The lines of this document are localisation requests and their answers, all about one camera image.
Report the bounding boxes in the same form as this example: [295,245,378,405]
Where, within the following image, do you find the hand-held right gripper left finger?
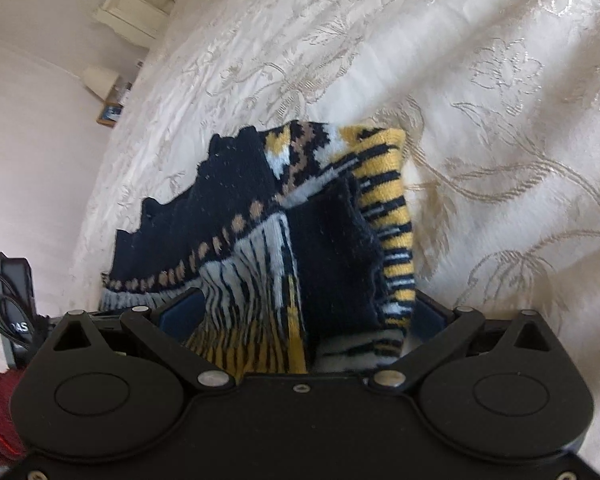
[52,287,236,391]

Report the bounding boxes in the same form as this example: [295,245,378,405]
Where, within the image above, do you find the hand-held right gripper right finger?
[367,294,553,392]

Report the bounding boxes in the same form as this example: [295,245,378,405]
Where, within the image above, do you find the navy yellow patterned knit sweater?
[100,120,417,377]

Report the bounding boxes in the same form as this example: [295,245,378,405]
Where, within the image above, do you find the wooden bedside table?
[96,75,140,130]

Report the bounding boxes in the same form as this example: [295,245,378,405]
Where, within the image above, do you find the bed with cream embroidered bedspread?
[70,0,600,411]

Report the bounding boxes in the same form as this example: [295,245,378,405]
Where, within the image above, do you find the table lamp with cream shade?
[82,64,120,100]

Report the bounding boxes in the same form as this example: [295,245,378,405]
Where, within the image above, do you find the cream tufted headboard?
[86,0,193,50]

